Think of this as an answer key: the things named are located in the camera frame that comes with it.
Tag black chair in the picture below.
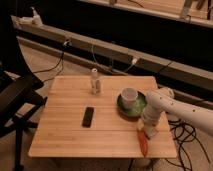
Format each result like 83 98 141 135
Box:
0 65 46 171

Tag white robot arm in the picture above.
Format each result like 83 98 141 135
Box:
137 87 213 137

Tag white plug on rail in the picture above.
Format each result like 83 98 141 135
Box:
131 58 138 65

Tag wooden table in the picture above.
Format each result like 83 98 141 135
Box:
28 75 178 159

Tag green plate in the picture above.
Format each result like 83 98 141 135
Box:
117 92 147 118

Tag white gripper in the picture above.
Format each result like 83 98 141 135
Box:
137 108 161 131

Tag black floor cables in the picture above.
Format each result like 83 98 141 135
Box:
165 118 213 171

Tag white ceramic cup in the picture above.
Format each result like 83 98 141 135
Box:
121 88 138 106

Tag black remote control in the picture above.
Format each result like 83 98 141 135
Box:
82 107 94 127

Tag black cable on floor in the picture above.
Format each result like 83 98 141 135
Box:
32 39 72 84

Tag white spray bottle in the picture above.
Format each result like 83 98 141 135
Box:
32 7 43 26

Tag orange toy carrot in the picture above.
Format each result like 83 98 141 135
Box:
137 131 148 157

